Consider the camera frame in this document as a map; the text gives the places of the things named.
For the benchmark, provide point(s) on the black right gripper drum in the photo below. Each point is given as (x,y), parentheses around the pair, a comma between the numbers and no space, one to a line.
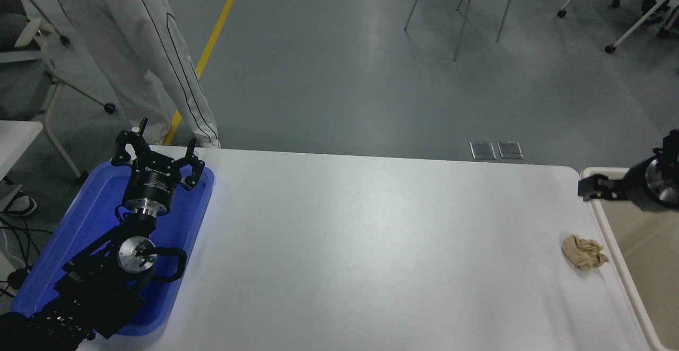
(636,181)

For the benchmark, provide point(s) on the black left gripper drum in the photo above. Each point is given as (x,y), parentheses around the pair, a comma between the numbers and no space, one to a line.
(151,185)

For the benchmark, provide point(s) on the tan paper ball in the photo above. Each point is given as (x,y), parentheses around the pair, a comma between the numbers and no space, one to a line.
(581,251)

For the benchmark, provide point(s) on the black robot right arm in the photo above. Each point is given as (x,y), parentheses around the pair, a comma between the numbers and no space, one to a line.
(660,181)

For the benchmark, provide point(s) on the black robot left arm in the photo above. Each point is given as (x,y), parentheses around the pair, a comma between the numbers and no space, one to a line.
(95,287)

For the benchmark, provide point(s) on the large pale bin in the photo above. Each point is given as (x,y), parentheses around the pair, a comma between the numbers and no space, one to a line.
(636,245)

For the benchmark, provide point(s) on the blue plastic tray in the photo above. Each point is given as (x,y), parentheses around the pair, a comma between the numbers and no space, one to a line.
(85,208)

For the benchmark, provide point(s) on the silver floor plate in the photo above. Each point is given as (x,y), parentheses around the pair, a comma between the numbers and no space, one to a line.
(482,151)
(510,151)

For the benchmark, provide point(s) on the person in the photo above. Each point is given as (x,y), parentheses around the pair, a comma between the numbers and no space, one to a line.
(132,49)

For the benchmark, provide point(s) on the small white table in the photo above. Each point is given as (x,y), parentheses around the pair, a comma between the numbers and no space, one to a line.
(13,139)

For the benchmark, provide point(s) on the grey office chair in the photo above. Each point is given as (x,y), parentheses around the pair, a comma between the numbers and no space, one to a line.
(21,80)

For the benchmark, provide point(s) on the person's foot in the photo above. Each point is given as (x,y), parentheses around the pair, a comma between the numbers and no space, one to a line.
(21,205)

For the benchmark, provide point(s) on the white-legged rolling chair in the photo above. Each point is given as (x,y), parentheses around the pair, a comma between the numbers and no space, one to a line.
(560,13)

